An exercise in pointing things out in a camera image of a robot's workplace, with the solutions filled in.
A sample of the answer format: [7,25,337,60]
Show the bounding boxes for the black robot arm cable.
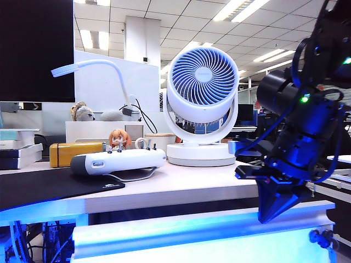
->
[290,37,312,88]

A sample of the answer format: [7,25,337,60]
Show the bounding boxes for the white round desk fan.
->
[162,46,240,168]

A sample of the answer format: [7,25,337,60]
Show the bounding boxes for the small black computer monitor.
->
[237,104,254,127]

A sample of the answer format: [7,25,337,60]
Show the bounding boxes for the white canister wooden lid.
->
[144,132,177,156]

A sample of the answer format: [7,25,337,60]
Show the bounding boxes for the black flight case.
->
[304,169,351,247]

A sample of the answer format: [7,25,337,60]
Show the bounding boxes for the orange haired anime figurine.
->
[105,128,132,154]

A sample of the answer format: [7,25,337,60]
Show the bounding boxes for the light blue box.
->
[0,128,41,141]

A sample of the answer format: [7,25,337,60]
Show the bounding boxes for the cream brown plush toy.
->
[69,101,97,122]

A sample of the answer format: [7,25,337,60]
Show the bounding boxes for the grey plush toy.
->
[98,108,124,122]

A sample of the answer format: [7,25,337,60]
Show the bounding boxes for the white partition panel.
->
[73,50,161,113]

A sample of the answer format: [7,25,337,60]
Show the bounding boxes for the white gooseneck desk lamp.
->
[50,59,138,122]

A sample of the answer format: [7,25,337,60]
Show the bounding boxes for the white desk drawer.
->
[71,199,337,263]

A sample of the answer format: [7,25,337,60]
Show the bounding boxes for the stacked books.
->
[0,143,44,171]

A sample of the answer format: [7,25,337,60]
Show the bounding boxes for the white desk organizer shelf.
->
[64,120,145,145]

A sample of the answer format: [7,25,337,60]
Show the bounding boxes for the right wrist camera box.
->
[227,139,265,157]

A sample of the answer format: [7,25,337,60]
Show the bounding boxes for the black mouse mat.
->
[0,166,126,212]

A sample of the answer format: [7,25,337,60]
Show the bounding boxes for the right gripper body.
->
[234,158,327,190]

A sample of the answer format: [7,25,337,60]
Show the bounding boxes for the white book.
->
[0,139,28,151]

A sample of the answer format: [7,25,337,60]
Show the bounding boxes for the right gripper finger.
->
[270,187,313,222]
[257,179,277,224]

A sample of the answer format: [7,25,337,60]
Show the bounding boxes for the ceiling light panel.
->
[212,0,271,24]
[78,29,110,51]
[252,48,297,64]

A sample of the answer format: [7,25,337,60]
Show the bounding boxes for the grey metal bracket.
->
[0,101,23,114]

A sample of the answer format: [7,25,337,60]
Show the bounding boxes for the large black monitor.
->
[0,0,76,103]

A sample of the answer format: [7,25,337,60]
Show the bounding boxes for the white grey remote controller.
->
[69,139,167,183]

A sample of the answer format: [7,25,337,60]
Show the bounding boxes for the white desk leg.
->
[75,213,89,227]

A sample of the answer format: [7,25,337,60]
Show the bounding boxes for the yellow rectangular tin box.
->
[49,142,111,168]

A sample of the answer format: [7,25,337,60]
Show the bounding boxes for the tangled black cable bundle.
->
[0,220,76,263]

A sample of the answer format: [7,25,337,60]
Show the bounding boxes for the black lamp cable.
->
[133,98,159,134]

